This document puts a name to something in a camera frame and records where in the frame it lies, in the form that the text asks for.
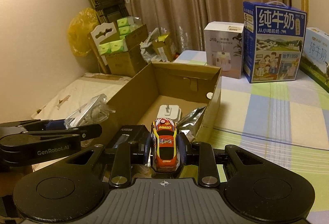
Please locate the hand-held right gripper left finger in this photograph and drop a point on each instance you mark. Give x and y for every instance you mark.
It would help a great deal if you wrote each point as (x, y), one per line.
(148, 148)

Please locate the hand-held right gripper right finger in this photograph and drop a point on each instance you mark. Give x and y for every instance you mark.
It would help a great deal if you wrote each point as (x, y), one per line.
(182, 148)

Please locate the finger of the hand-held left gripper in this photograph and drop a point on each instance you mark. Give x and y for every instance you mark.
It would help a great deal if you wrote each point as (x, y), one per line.
(55, 125)
(88, 131)

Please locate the red and yellow toy car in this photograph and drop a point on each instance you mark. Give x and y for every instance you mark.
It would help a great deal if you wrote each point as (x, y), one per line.
(165, 144)

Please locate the translucent plastic cup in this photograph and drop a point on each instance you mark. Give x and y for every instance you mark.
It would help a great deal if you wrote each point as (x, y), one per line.
(87, 111)

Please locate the black rectangular box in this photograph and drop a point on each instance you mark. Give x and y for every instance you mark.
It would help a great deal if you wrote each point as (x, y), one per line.
(128, 134)

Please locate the silver foil pouch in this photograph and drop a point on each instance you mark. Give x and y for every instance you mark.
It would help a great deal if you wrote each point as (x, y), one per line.
(191, 121)

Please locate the white power adapter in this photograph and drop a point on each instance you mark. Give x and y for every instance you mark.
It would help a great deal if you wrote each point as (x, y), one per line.
(169, 112)

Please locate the brown cardboard box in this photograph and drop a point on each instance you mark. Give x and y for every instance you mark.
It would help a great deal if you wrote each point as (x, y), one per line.
(180, 80)

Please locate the plaid tablecloth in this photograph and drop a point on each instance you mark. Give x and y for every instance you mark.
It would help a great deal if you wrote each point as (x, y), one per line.
(257, 116)

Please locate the cardboard box of green tissues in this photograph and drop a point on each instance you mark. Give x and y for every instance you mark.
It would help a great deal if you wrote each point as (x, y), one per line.
(123, 54)

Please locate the yellow plastic bag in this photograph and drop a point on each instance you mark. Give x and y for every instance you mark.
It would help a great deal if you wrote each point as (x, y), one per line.
(82, 31)

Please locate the white chair back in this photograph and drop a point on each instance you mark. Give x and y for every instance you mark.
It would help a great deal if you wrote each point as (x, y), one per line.
(101, 34)

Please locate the full trash bin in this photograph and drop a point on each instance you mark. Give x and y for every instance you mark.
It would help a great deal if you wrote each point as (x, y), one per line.
(159, 44)

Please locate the white humidifier box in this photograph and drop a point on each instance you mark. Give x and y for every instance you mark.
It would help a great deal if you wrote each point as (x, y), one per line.
(223, 49)

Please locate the light blue milk carton box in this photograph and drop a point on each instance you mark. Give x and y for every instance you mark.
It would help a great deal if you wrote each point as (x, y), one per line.
(317, 57)

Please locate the pair of wooden sticks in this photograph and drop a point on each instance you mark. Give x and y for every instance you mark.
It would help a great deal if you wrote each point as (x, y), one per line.
(304, 0)

